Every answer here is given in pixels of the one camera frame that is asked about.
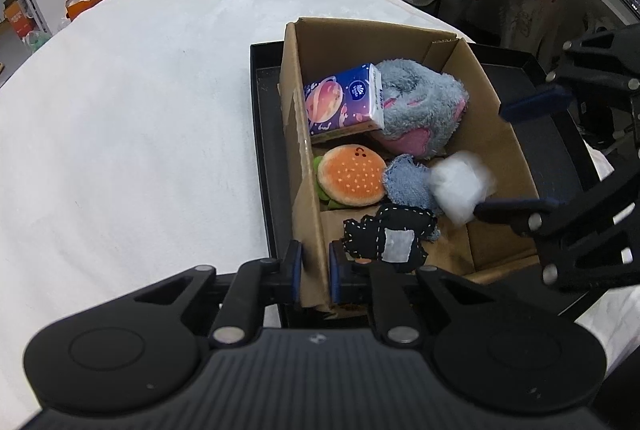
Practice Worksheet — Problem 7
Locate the brown cardboard box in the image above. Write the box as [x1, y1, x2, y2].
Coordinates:
[277, 16, 543, 311]

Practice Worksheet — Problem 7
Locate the purple tissue pack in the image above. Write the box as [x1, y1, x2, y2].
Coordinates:
[303, 63, 386, 145]

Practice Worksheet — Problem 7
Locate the small orange box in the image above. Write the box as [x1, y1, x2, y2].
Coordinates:
[2, 0, 37, 40]

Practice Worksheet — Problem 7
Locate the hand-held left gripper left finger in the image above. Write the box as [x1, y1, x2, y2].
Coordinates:
[133, 239, 304, 348]

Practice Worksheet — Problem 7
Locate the blue denim fabric toy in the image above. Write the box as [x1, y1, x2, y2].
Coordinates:
[382, 154, 443, 241]

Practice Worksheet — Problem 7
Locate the black stitched felt toy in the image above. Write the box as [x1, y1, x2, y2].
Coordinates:
[341, 204, 440, 273]

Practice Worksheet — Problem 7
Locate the white soft bundle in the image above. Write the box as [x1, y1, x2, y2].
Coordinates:
[429, 151, 497, 227]

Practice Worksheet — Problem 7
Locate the burger plush toy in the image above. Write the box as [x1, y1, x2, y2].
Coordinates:
[313, 144, 387, 211]

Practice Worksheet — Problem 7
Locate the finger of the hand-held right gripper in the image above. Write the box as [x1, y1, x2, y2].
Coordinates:
[499, 24, 640, 121]
[472, 155, 640, 295]

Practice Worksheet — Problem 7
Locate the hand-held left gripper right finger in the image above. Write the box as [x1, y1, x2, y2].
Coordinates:
[329, 241, 504, 348]

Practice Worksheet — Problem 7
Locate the white orange plastic bag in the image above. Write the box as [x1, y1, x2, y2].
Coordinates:
[500, 0, 571, 55]

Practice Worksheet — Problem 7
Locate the black tray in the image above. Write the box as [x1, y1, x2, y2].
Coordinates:
[249, 40, 613, 331]

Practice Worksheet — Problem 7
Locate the grey pink plush toy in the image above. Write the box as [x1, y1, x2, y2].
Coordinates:
[372, 58, 471, 161]

